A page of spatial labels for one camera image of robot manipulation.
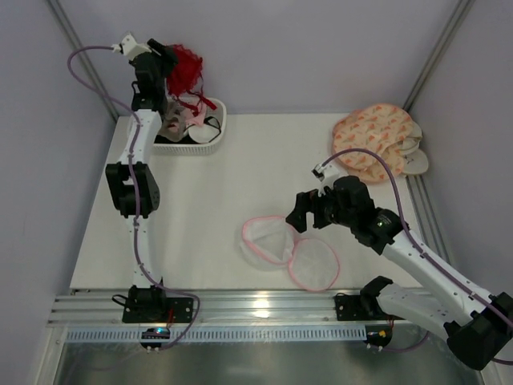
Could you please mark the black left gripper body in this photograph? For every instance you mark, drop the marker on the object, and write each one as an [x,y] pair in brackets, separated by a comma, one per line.
[163,53]

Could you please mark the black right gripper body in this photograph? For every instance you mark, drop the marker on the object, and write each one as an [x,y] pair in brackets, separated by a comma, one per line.
[313,209]

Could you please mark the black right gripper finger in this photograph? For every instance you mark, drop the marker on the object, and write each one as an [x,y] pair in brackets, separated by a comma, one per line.
[298,217]
[322,208]

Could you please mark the red lace bra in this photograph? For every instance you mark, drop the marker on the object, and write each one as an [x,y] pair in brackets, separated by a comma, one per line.
[185,84]

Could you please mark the white mesh laundry bag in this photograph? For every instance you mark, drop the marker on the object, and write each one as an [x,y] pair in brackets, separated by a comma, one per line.
[269,244]

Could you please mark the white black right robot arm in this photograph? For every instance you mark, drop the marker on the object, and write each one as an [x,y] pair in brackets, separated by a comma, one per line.
[475,323]

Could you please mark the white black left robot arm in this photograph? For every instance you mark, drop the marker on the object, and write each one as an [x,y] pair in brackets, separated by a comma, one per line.
[134,190]

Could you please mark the stack of patterned laundry bags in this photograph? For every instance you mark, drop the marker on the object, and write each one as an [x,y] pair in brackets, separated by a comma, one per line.
[389,132]

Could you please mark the pile of underwear in basket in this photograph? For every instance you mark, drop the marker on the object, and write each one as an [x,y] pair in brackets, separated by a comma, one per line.
[177,120]

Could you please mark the white plastic basket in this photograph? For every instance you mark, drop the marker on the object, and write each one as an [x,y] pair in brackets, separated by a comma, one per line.
[198,141]

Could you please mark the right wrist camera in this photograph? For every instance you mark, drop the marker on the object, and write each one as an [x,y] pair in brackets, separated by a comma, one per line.
[327,175]

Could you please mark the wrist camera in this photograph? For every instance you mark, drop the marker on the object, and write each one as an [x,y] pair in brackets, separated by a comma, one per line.
[130,48]
[327,175]

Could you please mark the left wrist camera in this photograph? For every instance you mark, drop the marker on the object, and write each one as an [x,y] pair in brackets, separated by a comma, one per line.
[130,48]

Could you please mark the right side aluminium rail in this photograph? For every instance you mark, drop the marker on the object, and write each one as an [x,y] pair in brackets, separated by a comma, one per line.
[427,221]

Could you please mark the aluminium rail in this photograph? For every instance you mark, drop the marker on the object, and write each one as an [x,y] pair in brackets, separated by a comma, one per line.
[427,221]
[95,307]

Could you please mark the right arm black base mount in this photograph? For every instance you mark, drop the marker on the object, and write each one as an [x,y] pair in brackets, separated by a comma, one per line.
[355,308]

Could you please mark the left aluminium corner post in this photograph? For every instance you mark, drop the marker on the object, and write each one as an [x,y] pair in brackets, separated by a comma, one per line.
[91,75]

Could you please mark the aluminium corner post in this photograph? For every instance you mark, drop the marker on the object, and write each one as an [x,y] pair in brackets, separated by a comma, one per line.
[91,75]
[449,31]

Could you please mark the aluminium front rail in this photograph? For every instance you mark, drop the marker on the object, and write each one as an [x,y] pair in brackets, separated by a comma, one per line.
[95,307]

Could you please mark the right aluminium corner post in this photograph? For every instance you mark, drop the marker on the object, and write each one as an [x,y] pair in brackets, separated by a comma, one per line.
[449,31]

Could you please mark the white slotted cable duct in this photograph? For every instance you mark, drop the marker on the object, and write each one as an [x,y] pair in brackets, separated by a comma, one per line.
[198,334]

